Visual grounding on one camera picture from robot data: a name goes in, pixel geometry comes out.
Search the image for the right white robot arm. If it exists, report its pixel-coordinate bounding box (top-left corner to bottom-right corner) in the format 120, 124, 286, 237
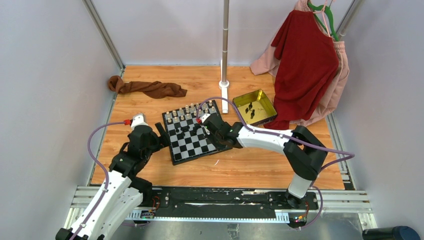
197, 113, 328, 209

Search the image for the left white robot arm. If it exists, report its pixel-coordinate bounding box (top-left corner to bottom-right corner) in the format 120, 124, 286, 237
55, 119, 170, 240

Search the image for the black white chessboard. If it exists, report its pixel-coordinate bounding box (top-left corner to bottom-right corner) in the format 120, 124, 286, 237
161, 100, 230, 166

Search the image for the gold metal tin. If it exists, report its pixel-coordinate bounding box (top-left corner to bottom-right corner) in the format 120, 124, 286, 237
232, 89, 278, 127

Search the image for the brown cloth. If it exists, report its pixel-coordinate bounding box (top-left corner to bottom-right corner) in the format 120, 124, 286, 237
107, 75, 188, 99

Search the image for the metal pole with base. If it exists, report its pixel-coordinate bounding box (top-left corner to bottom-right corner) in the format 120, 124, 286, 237
219, 0, 230, 114

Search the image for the pink garment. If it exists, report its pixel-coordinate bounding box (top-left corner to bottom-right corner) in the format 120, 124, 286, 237
250, 0, 350, 126

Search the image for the red shirt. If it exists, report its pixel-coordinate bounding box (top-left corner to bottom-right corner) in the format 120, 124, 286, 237
265, 10, 339, 130

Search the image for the green hanger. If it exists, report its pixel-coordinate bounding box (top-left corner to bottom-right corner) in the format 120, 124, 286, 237
307, 0, 340, 42

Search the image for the dark blue object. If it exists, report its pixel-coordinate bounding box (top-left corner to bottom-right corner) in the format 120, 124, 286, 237
362, 226, 421, 240

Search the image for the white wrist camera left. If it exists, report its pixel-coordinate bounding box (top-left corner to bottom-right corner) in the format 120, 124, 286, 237
130, 113, 148, 130

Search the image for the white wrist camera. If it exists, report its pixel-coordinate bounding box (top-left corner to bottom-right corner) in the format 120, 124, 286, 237
199, 113, 211, 125
130, 113, 148, 130

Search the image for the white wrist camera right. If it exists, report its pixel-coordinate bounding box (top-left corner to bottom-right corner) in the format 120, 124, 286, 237
199, 113, 211, 125

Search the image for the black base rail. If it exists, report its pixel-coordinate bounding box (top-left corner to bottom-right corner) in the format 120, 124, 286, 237
141, 186, 319, 219

